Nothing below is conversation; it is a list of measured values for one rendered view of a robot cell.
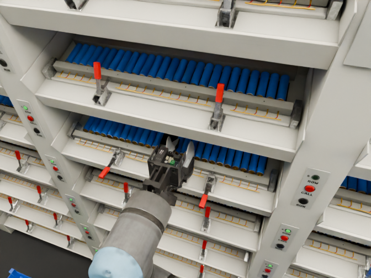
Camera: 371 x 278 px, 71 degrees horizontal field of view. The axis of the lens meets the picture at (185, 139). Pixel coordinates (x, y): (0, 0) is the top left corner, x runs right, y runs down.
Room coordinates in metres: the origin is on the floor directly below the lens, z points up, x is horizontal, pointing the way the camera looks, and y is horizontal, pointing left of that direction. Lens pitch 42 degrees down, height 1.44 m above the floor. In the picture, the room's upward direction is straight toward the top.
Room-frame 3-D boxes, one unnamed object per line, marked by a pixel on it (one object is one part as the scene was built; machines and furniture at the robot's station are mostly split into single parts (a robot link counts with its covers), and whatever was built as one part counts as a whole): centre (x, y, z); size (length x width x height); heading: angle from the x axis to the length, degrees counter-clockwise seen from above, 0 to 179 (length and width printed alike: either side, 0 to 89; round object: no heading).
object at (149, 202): (0.29, 0.08, 0.99); 0.10 x 0.05 x 0.09; 71
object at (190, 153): (0.46, -0.01, 0.99); 0.09 x 0.03 x 0.06; 154
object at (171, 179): (0.37, 0.05, 0.99); 0.12 x 0.08 x 0.09; 161
